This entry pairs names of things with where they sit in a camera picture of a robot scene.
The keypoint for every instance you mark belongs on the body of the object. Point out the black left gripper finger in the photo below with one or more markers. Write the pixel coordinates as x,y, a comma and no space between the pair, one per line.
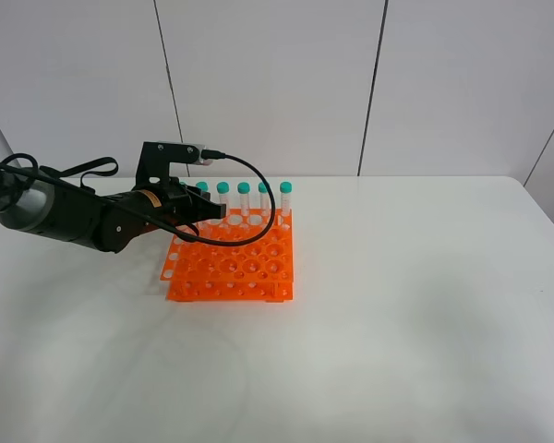
200,208

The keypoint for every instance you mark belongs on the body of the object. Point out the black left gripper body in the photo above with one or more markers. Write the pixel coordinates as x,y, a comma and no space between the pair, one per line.
176,204

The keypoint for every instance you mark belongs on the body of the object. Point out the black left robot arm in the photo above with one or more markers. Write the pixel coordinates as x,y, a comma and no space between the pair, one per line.
37,201

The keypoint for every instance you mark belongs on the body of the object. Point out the racked test tube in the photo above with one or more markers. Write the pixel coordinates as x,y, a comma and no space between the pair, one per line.
243,189
203,187
223,190
285,193
265,202

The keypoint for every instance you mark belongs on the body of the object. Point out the orange test tube rack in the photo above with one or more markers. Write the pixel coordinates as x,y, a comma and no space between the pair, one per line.
261,271

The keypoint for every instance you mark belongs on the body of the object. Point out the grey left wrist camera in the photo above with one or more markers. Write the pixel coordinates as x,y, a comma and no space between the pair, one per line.
156,159

